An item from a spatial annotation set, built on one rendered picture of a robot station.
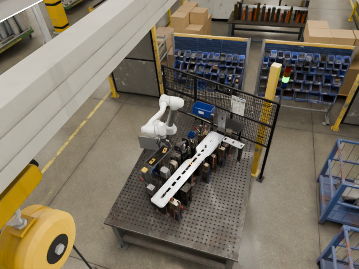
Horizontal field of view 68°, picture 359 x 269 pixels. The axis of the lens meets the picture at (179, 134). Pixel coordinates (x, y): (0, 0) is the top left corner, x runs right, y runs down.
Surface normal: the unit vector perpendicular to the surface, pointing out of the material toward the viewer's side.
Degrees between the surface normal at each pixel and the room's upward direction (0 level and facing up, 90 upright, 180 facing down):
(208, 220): 0
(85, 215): 0
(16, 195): 90
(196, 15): 90
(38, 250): 82
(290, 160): 0
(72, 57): 90
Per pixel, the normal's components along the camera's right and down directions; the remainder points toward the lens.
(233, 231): -0.06, -0.72
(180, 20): -0.37, 0.66
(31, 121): 0.95, 0.17
